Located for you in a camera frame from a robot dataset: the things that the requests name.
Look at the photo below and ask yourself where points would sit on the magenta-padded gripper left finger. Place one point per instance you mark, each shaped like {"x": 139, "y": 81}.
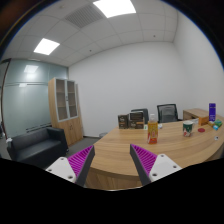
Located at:
{"x": 61, "y": 166}

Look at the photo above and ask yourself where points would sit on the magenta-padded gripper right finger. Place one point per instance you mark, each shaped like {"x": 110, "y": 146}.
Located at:
{"x": 161, "y": 165}

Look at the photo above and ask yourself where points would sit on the orange drink bottle white cap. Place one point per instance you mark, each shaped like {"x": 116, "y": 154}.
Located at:
{"x": 152, "y": 131}

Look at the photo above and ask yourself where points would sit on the black leather sofa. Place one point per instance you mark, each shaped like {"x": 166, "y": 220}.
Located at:
{"x": 36, "y": 148}

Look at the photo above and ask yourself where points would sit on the wooden glass-door cabinet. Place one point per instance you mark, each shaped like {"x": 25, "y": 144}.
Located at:
{"x": 71, "y": 128}

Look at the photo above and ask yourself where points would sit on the green patterned mug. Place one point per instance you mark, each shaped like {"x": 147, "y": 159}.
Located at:
{"x": 187, "y": 129}

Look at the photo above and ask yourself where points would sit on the black mesh office chair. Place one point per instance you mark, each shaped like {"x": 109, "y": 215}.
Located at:
{"x": 167, "y": 113}

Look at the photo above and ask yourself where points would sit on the flat round red coaster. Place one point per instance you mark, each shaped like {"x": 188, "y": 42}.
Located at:
{"x": 201, "y": 130}

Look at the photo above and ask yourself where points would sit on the dark grey padded office chair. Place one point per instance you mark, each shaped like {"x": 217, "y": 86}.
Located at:
{"x": 146, "y": 114}

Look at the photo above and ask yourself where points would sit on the flat dark brown carton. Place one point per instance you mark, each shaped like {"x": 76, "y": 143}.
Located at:
{"x": 136, "y": 116}

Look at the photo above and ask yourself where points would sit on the tall dark brown carton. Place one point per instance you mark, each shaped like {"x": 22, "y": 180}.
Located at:
{"x": 123, "y": 122}

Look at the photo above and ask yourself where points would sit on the orange-brown cardboard box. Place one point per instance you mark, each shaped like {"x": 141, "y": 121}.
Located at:
{"x": 203, "y": 121}

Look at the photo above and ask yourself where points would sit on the wooden side desk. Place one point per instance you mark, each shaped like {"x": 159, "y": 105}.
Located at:
{"x": 193, "y": 113}

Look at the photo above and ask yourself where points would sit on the purple standing pouch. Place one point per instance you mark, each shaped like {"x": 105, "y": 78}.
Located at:
{"x": 212, "y": 112}

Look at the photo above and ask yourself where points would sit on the small ceiling light panel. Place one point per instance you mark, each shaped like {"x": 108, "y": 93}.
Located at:
{"x": 46, "y": 46}

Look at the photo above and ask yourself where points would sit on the large ceiling light panel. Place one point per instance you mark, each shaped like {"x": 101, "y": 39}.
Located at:
{"x": 115, "y": 7}

